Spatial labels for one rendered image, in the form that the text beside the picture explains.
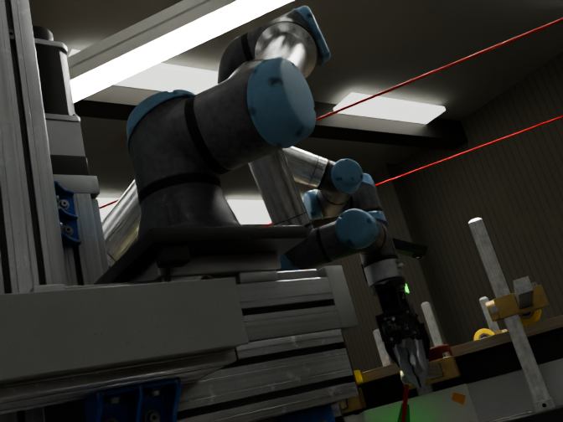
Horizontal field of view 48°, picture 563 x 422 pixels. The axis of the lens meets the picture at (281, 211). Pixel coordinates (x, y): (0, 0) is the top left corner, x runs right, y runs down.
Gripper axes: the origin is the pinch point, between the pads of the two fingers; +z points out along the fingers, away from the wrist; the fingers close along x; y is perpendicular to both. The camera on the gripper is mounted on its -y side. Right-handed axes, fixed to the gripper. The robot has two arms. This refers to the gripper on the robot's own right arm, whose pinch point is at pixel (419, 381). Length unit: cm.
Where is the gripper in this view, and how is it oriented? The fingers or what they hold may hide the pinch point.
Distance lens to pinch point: 133.2
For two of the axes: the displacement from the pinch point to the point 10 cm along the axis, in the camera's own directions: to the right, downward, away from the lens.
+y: -3.5, -2.4, -9.0
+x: 9.0, -3.4, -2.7
